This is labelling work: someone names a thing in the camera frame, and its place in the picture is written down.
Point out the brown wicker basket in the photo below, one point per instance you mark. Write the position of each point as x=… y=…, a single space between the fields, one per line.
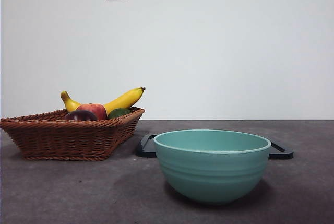
x=65 y=140

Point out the dark red plum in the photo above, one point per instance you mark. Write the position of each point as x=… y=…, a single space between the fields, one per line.
x=81 y=115

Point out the green round fruit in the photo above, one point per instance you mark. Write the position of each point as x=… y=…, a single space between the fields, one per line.
x=118 y=112

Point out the red-orange peach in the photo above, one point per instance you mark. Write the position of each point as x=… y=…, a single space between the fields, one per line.
x=96 y=110

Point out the dark rectangular tray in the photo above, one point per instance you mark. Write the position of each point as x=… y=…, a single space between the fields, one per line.
x=146 y=147

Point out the teal ribbed bowl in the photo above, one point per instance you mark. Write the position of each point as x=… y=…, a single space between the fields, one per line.
x=211 y=174

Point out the yellow banana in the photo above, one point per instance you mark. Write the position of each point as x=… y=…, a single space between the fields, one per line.
x=125 y=100

